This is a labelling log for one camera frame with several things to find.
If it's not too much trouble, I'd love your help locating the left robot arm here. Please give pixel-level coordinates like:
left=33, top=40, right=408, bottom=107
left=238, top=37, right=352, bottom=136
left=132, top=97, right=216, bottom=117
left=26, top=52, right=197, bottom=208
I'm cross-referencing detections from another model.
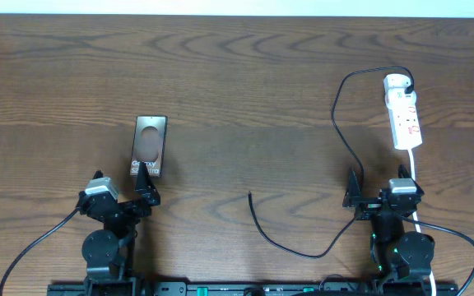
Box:
left=77, top=164, right=160, bottom=296

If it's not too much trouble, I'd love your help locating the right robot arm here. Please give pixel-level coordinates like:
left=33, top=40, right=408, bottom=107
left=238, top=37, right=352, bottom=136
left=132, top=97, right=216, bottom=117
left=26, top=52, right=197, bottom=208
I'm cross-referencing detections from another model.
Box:
left=342, top=166, right=435, bottom=294

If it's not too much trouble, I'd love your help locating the white USB charger plug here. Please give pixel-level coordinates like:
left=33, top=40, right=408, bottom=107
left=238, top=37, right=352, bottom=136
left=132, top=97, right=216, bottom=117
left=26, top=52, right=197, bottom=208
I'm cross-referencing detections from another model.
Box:
left=383, top=73, right=411, bottom=92

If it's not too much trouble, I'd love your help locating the white power strip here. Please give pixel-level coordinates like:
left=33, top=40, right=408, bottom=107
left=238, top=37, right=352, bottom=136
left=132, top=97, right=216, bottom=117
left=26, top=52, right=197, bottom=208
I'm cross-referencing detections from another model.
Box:
left=385, top=88, right=422, bottom=150

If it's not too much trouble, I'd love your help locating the white power strip cord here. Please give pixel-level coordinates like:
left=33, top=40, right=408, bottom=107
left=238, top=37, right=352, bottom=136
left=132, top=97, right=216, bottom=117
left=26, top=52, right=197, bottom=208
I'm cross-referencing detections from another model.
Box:
left=407, top=148, right=437, bottom=296

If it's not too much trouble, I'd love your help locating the black USB charging cable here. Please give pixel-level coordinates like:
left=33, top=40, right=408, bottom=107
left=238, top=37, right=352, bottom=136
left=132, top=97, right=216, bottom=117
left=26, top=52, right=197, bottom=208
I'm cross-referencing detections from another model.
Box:
left=248, top=66, right=416, bottom=260

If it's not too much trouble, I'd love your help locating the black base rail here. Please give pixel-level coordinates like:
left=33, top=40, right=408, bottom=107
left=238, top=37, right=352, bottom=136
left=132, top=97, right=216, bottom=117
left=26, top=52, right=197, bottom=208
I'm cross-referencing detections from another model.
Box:
left=47, top=280, right=460, bottom=296

